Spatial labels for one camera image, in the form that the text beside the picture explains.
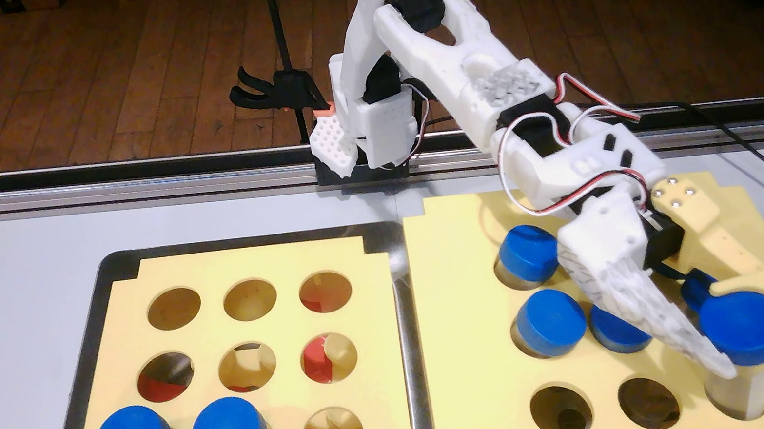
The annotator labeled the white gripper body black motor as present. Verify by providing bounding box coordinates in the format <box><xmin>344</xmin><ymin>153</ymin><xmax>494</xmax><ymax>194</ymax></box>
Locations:
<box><xmin>549</xmin><ymin>175</ymin><xmax>691</xmax><ymax>289</ymax></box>

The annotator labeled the white lattice gripper finger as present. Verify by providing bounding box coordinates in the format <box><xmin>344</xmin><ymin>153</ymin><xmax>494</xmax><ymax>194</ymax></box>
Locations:
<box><xmin>575</xmin><ymin>257</ymin><xmax>738</xmax><ymax>398</ymax></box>

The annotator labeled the yellow foam tube rack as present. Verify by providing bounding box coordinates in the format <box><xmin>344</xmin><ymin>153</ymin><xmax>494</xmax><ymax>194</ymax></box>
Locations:
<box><xmin>398</xmin><ymin>153</ymin><xmax>764</xmax><ymax>429</ymax></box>
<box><xmin>36</xmin><ymin>227</ymin><xmax>414</xmax><ymax>429</ymax></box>

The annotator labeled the aluminium table edge rail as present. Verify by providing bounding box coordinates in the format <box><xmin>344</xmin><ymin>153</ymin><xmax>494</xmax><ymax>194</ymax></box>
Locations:
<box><xmin>0</xmin><ymin>68</ymin><xmax>764</xmax><ymax>245</ymax></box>

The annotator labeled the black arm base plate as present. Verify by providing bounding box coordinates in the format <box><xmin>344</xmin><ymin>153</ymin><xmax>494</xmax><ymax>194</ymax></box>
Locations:
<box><xmin>313</xmin><ymin>146</ymin><xmax>413</xmax><ymax>202</ymax></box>

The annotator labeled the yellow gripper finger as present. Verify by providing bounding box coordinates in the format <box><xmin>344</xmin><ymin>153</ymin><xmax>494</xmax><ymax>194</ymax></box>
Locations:
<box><xmin>649</xmin><ymin>164</ymin><xmax>764</xmax><ymax>377</ymax></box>

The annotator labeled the steel tray with black rim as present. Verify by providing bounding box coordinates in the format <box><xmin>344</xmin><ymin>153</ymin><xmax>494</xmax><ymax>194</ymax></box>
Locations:
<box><xmin>9</xmin><ymin>213</ymin><xmax>435</xmax><ymax>429</ymax></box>

